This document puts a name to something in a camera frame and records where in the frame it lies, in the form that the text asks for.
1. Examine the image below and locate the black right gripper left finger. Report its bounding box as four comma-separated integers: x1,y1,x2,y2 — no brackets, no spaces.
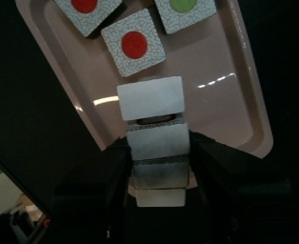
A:
49,136,134,244

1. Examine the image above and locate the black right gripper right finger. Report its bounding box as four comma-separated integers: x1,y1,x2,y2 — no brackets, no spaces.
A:
188,130,299,244

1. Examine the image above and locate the white sushi roll toy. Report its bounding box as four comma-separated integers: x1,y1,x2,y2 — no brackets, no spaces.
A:
116,75,192,208

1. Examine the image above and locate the red centre sushi piece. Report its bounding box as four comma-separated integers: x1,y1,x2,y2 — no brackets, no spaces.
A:
100,8,168,78
53,0,126,40

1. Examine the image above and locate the green centre sushi piece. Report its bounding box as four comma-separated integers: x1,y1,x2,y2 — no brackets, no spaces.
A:
153,0,218,35

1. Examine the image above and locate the pink plastic tray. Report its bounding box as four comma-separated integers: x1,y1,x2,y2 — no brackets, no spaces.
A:
14,0,275,198

